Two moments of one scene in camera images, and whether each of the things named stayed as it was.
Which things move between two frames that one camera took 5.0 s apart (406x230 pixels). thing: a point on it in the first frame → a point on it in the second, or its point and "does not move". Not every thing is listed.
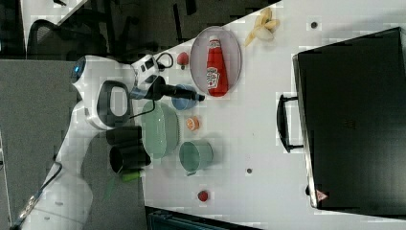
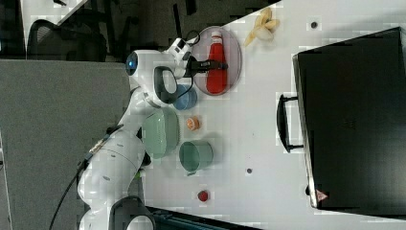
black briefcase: [349, 118] does not move
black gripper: [157, 88] → [194, 66]
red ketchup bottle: [216, 73] does not move
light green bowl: [160, 130] does not move
